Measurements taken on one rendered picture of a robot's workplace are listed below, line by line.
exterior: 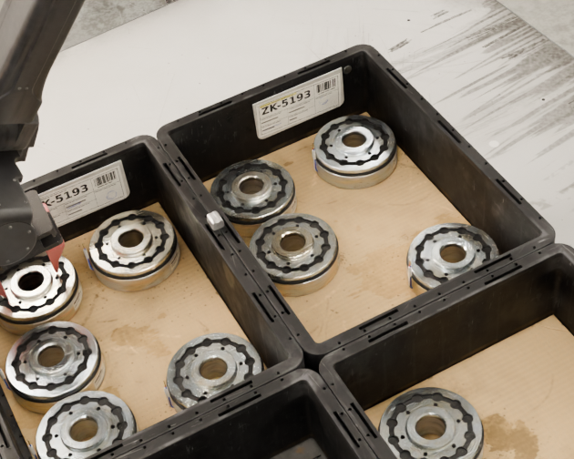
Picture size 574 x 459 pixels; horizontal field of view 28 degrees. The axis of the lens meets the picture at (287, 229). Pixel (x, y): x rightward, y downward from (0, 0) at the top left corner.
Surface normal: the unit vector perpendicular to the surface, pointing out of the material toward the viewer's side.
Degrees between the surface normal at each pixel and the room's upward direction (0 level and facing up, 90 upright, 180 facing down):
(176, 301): 0
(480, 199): 90
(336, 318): 0
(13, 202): 28
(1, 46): 65
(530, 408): 0
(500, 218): 90
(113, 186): 90
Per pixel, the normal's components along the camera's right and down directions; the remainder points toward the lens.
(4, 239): 0.50, 0.65
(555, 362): -0.10, -0.68
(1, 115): 0.38, 0.84
